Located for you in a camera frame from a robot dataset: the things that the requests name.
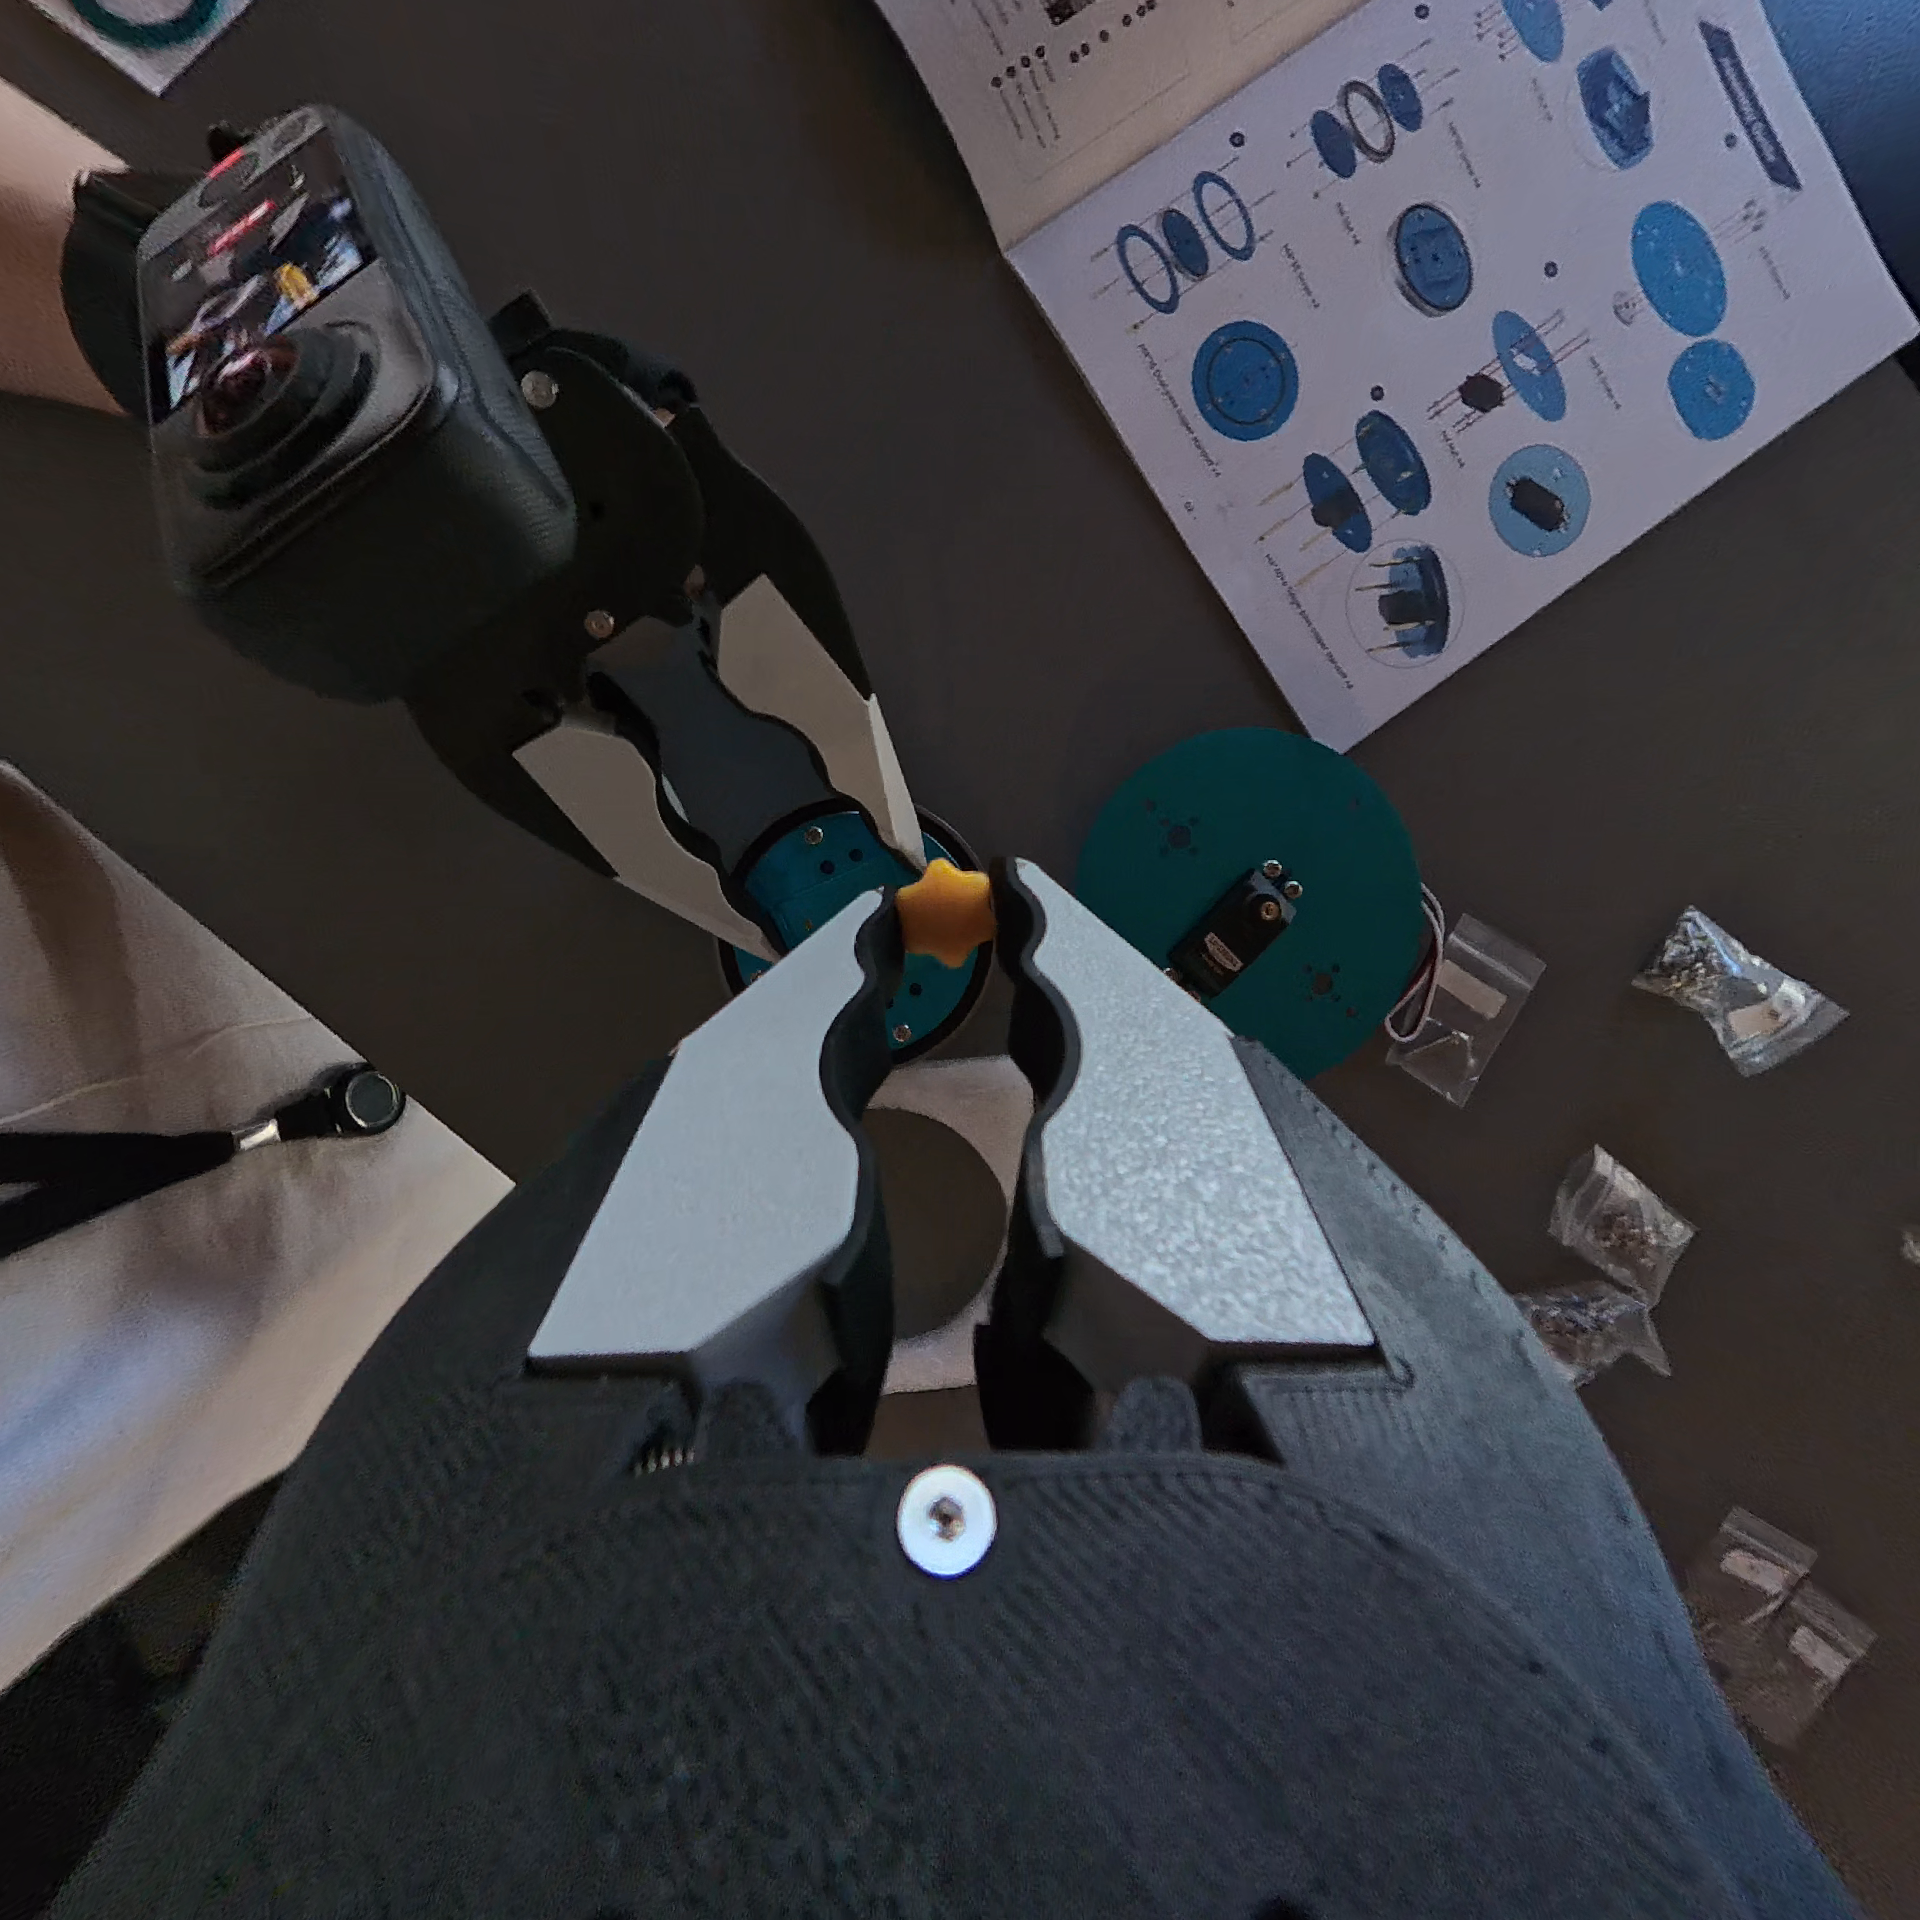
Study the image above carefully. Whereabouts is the printed card with teal ring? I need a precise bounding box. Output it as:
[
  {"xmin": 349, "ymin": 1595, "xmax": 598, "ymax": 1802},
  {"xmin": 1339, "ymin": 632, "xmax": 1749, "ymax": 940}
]
[{"xmin": 25, "ymin": 0, "xmax": 252, "ymax": 96}]

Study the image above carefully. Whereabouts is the printed instruction booklet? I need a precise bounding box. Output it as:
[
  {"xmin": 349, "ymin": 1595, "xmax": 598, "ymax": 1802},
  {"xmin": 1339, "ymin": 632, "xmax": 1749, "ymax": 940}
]
[{"xmin": 876, "ymin": 0, "xmax": 1920, "ymax": 753}]

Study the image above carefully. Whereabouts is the dark grey desk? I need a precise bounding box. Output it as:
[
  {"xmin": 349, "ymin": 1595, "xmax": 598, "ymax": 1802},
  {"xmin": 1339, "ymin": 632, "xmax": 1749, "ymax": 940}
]
[{"xmin": 0, "ymin": 0, "xmax": 1920, "ymax": 1920}]

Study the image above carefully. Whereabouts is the person's left forearm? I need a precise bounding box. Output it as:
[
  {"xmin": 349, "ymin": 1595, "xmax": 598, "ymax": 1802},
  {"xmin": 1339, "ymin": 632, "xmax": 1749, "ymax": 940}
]
[{"xmin": 0, "ymin": 73, "xmax": 106, "ymax": 406}]

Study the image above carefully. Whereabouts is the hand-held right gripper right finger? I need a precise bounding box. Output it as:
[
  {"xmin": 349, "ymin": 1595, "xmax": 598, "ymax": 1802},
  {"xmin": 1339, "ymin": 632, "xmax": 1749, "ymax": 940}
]
[{"xmin": 981, "ymin": 859, "xmax": 1379, "ymax": 1454}]

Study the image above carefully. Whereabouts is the red white servo cable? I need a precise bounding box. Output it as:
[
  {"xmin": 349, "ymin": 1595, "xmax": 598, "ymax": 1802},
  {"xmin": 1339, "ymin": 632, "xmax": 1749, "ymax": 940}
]
[{"xmin": 1379, "ymin": 884, "xmax": 1450, "ymax": 1046}]

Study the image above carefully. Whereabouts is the blue round plate with servo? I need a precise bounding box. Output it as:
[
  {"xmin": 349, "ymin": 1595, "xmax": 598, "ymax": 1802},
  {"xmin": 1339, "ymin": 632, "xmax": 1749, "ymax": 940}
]
[{"xmin": 1073, "ymin": 730, "xmax": 1423, "ymax": 1084}]

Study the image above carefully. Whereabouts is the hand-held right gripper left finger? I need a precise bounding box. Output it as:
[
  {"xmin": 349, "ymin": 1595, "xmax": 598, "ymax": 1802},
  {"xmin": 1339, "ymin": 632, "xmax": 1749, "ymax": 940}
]
[{"xmin": 526, "ymin": 884, "xmax": 909, "ymax": 1454}]

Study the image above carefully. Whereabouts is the black shoulder strap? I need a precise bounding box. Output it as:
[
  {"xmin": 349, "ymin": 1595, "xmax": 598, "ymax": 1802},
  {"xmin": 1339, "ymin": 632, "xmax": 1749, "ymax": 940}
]
[{"xmin": 0, "ymin": 1061, "xmax": 412, "ymax": 1269}]

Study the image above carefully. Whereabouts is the blue round bracket base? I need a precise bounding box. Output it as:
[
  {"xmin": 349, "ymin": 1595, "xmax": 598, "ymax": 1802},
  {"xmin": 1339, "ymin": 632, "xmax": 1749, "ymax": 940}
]
[{"xmin": 719, "ymin": 804, "xmax": 1005, "ymax": 1066}]

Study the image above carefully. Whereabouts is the yellow-handled screwdriver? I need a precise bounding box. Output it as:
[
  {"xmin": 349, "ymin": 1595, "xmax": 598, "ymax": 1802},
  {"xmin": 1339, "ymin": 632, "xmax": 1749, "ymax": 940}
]
[{"xmin": 893, "ymin": 859, "xmax": 1005, "ymax": 969}]

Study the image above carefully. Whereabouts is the small clear bag of screws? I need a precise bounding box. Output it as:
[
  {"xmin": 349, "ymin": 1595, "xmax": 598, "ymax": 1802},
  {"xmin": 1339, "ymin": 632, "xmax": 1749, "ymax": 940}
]
[
  {"xmin": 1630, "ymin": 898, "xmax": 1849, "ymax": 1080},
  {"xmin": 1513, "ymin": 1277, "xmax": 1673, "ymax": 1383},
  {"xmin": 1547, "ymin": 1144, "xmax": 1698, "ymax": 1301}
]

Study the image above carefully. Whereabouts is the flat clear plastic bag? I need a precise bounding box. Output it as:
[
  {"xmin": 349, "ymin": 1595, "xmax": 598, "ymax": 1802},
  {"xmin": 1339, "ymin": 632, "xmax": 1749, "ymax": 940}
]
[{"xmin": 1379, "ymin": 910, "xmax": 1547, "ymax": 1112}]

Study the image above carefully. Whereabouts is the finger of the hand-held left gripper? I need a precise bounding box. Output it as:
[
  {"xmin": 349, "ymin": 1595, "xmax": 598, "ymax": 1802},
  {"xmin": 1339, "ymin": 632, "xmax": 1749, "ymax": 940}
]
[
  {"xmin": 512, "ymin": 719, "xmax": 786, "ymax": 961},
  {"xmin": 719, "ymin": 570, "xmax": 929, "ymax": 872}
]

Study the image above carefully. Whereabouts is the black wristband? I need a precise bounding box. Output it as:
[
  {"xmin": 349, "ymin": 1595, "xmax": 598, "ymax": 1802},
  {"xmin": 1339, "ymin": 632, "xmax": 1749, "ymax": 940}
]
[{"xmin": 62, "ymin": 166, "xmax": 173, "ymax": 417}]

